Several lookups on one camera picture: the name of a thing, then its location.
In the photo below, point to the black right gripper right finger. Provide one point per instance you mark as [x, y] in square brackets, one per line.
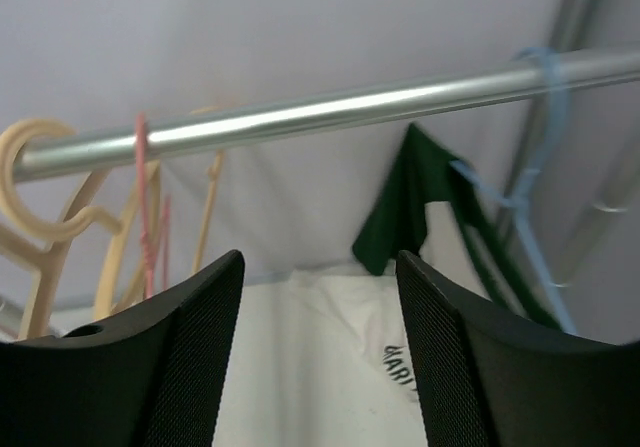
[488, 377]

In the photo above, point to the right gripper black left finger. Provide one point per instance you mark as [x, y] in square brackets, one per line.
[151, 375]

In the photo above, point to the pink wire hanger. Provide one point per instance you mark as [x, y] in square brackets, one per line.
[154, 241]

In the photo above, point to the blue wire hanger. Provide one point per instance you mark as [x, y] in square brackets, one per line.
[518, 202]

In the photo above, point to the dark green t shirt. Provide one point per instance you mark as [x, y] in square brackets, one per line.
[401, 326]

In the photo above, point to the white metal clothes rack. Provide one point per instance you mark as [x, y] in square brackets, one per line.
[311, 98]

